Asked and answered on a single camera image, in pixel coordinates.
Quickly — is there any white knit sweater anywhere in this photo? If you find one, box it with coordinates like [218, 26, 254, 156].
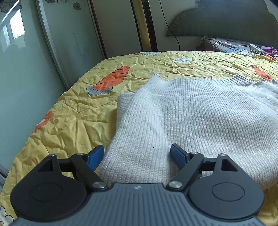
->
[100, 74, 277, 189]

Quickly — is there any yellow carrot print quilt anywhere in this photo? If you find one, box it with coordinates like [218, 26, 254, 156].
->
[1, 51, 277, 225]

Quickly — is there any plaid pillow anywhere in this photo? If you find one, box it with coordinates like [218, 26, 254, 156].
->
[197, 36, 261, 53]

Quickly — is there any glass sliding wardrobe door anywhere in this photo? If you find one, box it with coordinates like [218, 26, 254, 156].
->
[1, 1, 103, 184]

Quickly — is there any white remote control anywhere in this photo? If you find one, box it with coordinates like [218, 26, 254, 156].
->
[249, 44, 264, 54]

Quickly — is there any purple cloth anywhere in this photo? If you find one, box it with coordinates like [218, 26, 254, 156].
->
[260, 46, 278, 57]

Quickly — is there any dark upholstered headboard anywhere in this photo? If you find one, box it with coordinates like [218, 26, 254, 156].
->
[166, 1, 277, 48]

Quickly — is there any gold tower air conditioner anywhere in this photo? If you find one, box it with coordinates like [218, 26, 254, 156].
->
[130, 0, 158, 52]

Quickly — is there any black power cable on wall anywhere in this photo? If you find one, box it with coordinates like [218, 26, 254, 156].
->
[159, 0, 181, 51]

